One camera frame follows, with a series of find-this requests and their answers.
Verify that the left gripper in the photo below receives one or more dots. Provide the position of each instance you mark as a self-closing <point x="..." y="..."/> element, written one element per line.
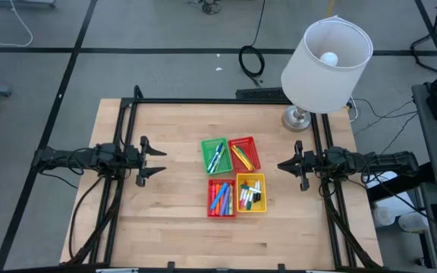
<point x="139" y="161"/>

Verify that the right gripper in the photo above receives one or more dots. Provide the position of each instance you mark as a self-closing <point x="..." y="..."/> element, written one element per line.
<point x="311" y="163"/>

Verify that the black capped whiteboard marker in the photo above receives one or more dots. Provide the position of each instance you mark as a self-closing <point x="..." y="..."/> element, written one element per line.
<point x="255" y="196"/>
<point x="258" y="195"/>

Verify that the green capped whiteboard marker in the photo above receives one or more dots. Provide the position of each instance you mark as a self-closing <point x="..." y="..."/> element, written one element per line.
<point x="249" y="206"/>
<point x="250" y="188"/>

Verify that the red capped whiteboard marker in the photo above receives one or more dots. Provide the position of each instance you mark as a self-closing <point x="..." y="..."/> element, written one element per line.
<point x="244" y="184"/>

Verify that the pink capped whiteboard marker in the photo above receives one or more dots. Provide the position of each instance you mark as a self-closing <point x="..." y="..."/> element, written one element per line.
<point x="243" y="201"/>

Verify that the blue capped thin marker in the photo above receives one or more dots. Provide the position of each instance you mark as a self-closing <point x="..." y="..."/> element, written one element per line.
<point x="215" y="156"/>

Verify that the green capped thin marker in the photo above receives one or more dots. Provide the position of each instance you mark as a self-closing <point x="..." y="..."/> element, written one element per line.
<point x="217" y="164"/>

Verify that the light green highlighter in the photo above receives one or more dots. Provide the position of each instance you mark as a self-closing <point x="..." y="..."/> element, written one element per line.
<point x="231" y="201"/>

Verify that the purple highlighter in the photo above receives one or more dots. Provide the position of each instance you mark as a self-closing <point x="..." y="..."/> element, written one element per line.
<point x="225" y="203"/>

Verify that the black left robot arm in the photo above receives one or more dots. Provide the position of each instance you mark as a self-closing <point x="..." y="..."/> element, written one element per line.
<point x="78" y="159"/>

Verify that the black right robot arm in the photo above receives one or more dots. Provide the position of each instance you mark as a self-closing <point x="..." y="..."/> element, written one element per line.
<point x="381" y="161"/>

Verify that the red plastic basket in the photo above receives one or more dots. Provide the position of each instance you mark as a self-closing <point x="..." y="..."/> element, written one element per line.
<point x="254" y="146"/>
<point x="210" y="212"/>

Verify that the orange thin marker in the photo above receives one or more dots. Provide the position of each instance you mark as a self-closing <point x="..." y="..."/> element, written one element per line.
<point x="244" y="157"/>

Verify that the yellow plastic basket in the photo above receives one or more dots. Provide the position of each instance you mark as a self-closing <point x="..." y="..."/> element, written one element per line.
<point x="262" y="204"/>

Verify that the yellow thin marker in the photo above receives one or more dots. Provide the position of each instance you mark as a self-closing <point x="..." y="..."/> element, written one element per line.
<point x="241" y="157"/>

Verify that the green plastic basket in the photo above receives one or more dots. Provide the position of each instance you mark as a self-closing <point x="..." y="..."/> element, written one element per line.
<point x="207" y="146"/>

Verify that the table lamp white shade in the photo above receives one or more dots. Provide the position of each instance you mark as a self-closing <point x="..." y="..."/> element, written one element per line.
<point x="324" y="83"/>

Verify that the black table clamp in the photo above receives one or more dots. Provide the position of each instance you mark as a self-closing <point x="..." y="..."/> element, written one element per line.
<point x="171" y="266"/>
<point x="281" y="267"/>

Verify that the white paper roll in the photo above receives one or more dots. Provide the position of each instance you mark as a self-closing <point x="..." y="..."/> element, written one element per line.
<point x="412" y="221"/>
<point x="383" y="216"/>

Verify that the silver aluminium bar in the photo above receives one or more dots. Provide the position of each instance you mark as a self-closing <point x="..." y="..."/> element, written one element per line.
<point x="321" y="271"/>
<point x="117" y="270"/>

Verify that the black bar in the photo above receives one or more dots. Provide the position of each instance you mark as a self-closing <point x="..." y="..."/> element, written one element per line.
<point x="400" y="186"/>

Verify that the black aluminium table frame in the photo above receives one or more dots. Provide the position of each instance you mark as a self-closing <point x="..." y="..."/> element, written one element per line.
<point x="203" y="101"/>

